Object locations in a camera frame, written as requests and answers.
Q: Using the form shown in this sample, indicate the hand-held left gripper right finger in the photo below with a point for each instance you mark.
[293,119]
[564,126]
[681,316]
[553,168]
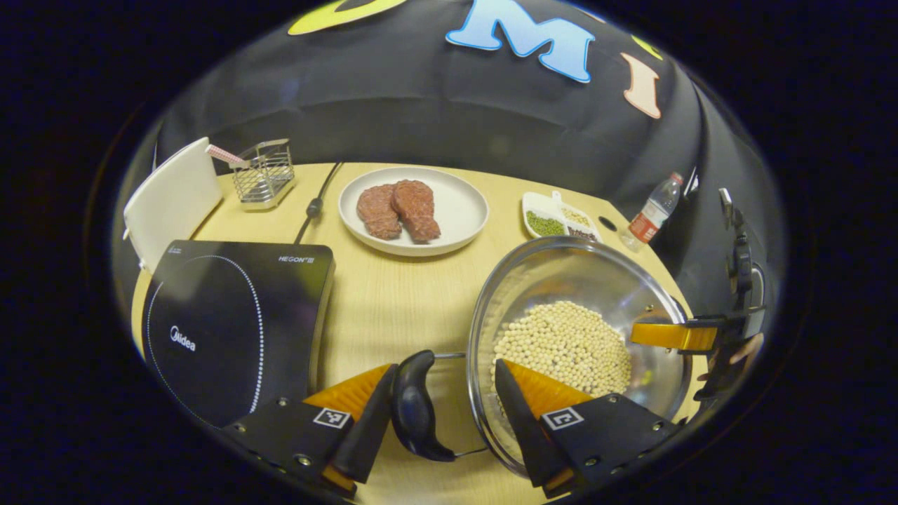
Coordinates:
[523,435]

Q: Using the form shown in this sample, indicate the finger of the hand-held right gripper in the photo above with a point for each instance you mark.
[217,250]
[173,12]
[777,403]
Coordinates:
[673,335]

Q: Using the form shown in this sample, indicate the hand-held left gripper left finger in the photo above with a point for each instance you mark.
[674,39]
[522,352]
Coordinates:
[365,435]

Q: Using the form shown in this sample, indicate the stainless steel pot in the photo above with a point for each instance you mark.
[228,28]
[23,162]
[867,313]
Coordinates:
[561,273]

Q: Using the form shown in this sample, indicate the black induction cooktop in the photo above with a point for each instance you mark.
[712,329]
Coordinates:
[224,315]

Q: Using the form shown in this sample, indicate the pile of soybeans in pot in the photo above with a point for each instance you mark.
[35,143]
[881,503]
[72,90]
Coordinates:
[561,344]

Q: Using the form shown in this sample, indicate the plastic bottle with red label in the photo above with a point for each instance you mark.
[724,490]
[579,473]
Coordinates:
[649,224]

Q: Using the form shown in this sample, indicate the pile of dark beans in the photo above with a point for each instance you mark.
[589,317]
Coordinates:
[582,233]

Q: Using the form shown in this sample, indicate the small pile of yellow beans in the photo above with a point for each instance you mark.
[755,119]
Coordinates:
[577,216]

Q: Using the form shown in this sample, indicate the pile of green beans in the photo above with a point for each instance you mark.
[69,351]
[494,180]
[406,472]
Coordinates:
[545,224]

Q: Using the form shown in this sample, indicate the white divided dish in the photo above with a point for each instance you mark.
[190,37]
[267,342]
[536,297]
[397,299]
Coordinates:
[540,202]

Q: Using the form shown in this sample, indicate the brown meat patty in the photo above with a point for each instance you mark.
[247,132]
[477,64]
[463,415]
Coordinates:
[377,214]
[417,210]

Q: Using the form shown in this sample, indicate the white round plate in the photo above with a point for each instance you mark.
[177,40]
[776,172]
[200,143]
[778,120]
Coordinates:
[459,207]

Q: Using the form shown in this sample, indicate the white toaster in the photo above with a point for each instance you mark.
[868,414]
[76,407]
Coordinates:
[172,203]

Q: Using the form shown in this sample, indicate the pink striped straw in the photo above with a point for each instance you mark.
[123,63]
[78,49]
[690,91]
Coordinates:
[224,154]

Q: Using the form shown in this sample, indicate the black backdrop cloth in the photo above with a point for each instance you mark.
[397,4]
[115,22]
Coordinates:
[421,105]

